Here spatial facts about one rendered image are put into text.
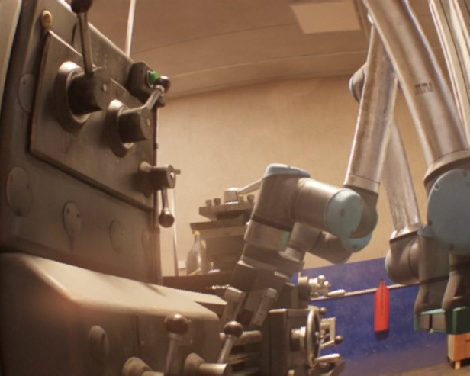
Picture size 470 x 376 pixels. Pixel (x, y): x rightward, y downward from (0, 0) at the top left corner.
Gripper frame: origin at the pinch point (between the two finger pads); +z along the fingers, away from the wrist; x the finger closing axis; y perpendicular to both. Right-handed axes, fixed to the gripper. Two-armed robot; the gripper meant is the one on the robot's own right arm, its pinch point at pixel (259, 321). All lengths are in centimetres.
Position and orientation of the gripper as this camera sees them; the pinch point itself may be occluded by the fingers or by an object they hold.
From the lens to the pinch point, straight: 159.1
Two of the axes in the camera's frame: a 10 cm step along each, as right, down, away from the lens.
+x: 0.2, 3.6, 9.3
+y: 9.3, 3.3, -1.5
